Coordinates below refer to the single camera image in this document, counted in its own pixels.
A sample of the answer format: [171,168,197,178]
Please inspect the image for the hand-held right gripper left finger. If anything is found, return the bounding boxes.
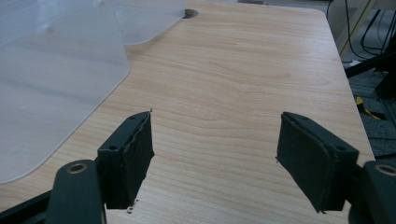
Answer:
[96,110,155,210]

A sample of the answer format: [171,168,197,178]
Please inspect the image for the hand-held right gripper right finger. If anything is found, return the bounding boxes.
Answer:
[276,111,361,214]

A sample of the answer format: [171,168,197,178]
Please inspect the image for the translucent plastic mat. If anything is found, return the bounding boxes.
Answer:
[0,0,131,185]
[109,0,187,46]

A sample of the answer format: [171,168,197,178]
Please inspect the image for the black metal stand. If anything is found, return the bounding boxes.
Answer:
[344,34,396,101]

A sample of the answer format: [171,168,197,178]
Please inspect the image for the beige cabinet panel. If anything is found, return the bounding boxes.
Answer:
[327,0,387,57]

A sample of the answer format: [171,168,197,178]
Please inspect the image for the yellow and black strap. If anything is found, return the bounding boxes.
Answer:
[355,95,388,121]

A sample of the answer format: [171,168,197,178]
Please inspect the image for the black cable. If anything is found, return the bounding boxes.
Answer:
[343,0,369,61]

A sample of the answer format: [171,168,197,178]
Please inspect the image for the round desk cable grommet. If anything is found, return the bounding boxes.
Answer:
[182,8,200,20]

